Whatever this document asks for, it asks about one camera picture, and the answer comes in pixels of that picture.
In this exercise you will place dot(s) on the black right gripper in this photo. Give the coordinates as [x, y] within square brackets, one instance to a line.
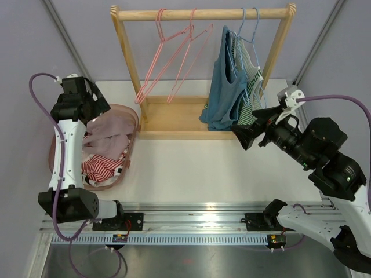
[246, 133]

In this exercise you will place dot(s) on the blue tank top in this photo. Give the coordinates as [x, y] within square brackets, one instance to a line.
[226, 91]

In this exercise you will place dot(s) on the green white striped tank top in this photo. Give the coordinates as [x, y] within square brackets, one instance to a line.
[245, 111]

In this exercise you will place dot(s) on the blue wire hanger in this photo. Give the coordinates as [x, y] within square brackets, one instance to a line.
[250, 48]
[242, 60]

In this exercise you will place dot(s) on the black white striped tank top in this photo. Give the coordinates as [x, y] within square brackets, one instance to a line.
[107, 182]

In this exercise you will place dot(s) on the mauve pink tank top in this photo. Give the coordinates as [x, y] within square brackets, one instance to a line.
[108, 136]

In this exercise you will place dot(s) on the red white striped tank top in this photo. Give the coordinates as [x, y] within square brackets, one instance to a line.
[100, 168]

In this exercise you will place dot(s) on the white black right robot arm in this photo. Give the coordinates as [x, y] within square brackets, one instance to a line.
[336, 175]

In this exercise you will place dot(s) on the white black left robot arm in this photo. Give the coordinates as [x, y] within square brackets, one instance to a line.
[67, 199]

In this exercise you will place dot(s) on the wooden clothes rack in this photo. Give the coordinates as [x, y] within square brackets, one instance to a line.
[179, 121]

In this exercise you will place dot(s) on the pink translucent plastic basket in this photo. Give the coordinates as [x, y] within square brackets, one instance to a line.
[65, 156]

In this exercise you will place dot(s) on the aluminium frame post right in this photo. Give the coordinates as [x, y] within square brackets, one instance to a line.
[323, 34]

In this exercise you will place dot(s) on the aluminium frame post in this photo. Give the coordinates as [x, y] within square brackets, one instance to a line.
[65, 37]
[323, 34]

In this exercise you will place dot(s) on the aluminium mounting rail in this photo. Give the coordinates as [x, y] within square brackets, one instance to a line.
[206, 217]

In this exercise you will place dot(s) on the slotted white cable duct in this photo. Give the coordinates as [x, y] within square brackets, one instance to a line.
[162, 239]

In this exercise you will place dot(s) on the aluminium frame post left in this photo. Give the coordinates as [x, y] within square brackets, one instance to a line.
[65, 37]

